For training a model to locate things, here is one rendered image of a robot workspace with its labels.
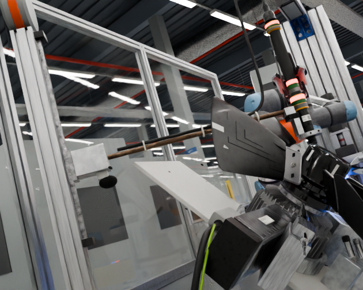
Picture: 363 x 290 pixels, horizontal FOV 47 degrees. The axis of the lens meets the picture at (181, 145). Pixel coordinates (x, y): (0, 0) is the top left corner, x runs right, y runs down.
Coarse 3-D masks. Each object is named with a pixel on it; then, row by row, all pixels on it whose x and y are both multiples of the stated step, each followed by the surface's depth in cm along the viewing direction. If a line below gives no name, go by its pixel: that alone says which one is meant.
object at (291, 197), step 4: (280, 184) 114; (280, 188) 112; (284, 188) 110; (284, 192) 109; (288, 192) 108; (288, 196) 108; (292, 196) 107; (296, 196) 108; (292, 200) 107; (296, 200) 107; (300, 200) 107; (300, 204) 106; (308, 204) 108; (308, 208) 106; (312, 208) 106; (316, 208) 107; (312, 212) 106; (316, 212) 106; (320, 212) 107; (324, 212) 108
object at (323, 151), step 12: (312, 144) 109; (312, 156) 106; (324, 156) 104; (336, 156) 113; (312, 168) 106; (324, 168) 104; (348, 168) 105; (312, 180) 106; (300, 192) 106; (312, 192) 107; (312, 204) 105; (324, 204) 106
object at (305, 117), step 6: (264, 6) 128; (264, 12) 128; (270, 12) 127; (264, 18) 128; (270, 18) 126; (276, 18) 128; (306, 108) 121; (300, 114) 121; (306, 114) 121; (300, 120) 122; (306, 120) 120; (306, 126) 120; (312, 126) 121; (306, 138) 121; (312, 138) 120
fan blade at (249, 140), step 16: (224, 112) 101; (240, 112) 104; (224, 128) 97; (240, 128) 100; (256, 128) 103; (240, 144) 97; (256, 144) 100; (272, 144) 104; (224, 160) 91; (240, 160) 95; (256, 160) 99; (272, 160) 102; (256, 176) 97; (272, 176) 101
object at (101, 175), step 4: (100, 172) 114; (104, 172) 114; (100, 176) 113; (104, 176) 113; (108, 176) 114; (112, 176) 114; (100, 180) 113; (104, 180) 113; (108, 180) 113; (112, 180) 113; (116, 180) 114; (100, 184) 113; (104, 184) 113; (108, 184) 113; (112, 184) 113; (104, 188) 114
